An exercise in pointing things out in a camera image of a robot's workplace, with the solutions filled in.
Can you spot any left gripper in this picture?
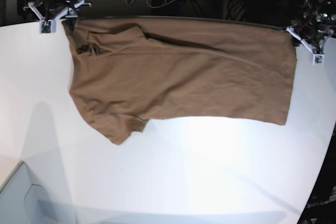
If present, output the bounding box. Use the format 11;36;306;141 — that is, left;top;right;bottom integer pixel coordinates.
286;26;335;55

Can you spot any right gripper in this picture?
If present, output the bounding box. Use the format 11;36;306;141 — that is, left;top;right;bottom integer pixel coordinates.
23;0;91;21

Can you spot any brown t-shirt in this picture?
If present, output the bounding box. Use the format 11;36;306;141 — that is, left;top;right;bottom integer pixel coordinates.
62;18;297;145

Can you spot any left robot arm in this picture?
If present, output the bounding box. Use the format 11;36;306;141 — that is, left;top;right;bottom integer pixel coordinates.
286;0;335;56

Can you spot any white bin at corner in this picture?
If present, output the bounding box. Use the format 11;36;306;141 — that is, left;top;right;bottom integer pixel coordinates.
1;163;46;224

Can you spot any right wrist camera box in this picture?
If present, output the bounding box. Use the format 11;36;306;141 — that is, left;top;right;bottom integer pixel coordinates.
39;19;57;34

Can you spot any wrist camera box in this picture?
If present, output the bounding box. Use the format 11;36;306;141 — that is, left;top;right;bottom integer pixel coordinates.
312;54;325;66
39;19;57;34

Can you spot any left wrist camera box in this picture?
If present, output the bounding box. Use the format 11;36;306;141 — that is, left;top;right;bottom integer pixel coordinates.
312;54;325;66

